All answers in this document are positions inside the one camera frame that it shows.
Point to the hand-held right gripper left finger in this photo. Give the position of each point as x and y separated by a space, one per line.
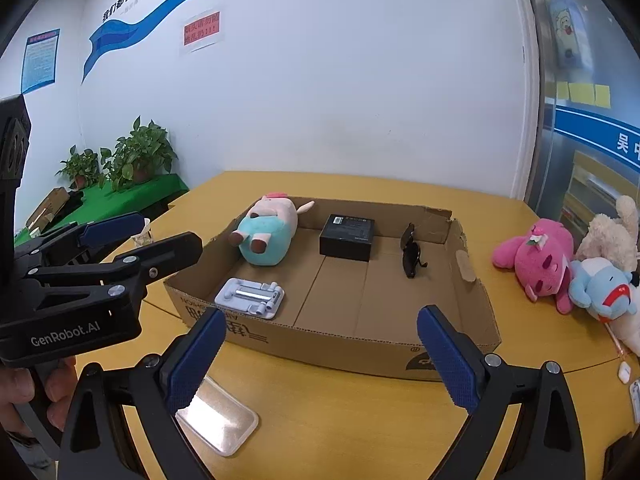
192 360

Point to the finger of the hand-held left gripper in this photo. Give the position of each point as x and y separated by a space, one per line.
112 225
165 252

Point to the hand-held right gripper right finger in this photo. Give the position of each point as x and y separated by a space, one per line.
450 360

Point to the grey folding phone stand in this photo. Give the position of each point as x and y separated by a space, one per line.
235 295

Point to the cardboard box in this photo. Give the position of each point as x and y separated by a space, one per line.
340 280

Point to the wooden desktop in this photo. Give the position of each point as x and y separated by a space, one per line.
350 410

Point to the person's left hand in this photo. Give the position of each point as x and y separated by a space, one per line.
12 385

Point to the green table cloth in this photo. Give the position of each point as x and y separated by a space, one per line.
125 200

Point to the small potted plant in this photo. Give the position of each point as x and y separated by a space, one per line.
82 165

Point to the flat brown carton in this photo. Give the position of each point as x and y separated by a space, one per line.
47 207

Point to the clear phone case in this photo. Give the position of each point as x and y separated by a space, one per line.
225 425

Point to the large potted plant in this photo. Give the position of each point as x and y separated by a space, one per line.
142 145

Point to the pink and teal pig plush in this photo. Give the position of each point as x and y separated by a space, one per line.
265 230

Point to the black sunglasses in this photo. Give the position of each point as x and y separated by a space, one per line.
411 257

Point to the pink bear plush toy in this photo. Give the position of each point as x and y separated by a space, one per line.
540 265

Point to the small black box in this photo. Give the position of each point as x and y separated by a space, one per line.
347 240

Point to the blue plush toy red band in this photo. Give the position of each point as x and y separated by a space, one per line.
597 285

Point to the pink pen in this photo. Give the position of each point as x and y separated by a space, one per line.
619 346

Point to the white earbuds case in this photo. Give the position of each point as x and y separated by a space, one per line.
624 372

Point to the white plush toy black ears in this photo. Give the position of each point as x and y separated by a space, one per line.
631 330

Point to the small white gadget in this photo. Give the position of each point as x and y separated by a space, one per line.
635 394

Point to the cream plush toy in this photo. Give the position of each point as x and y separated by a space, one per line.
610 235

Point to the glass door with blue band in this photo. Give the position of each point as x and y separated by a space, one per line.
590 130

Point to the yellow sticky note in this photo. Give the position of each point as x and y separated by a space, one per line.
602 96
563 91
582 92

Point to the cartoon sheep sticker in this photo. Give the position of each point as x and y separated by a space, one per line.
565 30

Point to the blue wall notice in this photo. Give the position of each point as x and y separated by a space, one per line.
40 60

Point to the blue wave wall decal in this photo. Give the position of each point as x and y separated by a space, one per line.
115 35

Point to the red paper wall sign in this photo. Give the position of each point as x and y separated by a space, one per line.
201 30

